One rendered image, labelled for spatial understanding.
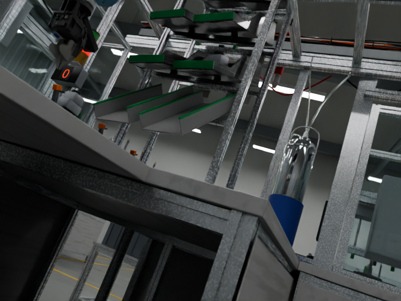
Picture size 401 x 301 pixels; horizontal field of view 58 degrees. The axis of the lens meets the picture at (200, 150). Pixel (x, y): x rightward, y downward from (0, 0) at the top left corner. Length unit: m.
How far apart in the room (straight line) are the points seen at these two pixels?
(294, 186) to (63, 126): 1.25
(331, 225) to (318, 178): 10.20
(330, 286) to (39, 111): 1.05
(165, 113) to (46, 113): 0.52
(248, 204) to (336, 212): 1.38
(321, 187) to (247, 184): 2.31
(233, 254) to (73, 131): 0.31
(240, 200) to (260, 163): 11.57
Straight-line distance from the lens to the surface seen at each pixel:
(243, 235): 0.59
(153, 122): 0.96
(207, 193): 0.61
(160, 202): 0.66
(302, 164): 1.67
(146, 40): 2.77
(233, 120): 0.99
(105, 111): 1.04
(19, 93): 0.51
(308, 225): 11.73
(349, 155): 2.04
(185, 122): 0.86
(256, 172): 12.06
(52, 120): 0.53
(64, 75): 1.47
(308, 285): 1.29
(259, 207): 0.58
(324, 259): 1.90
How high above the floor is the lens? 0.73
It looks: 17 degrees up
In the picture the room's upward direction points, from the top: 21 degrees clockwise
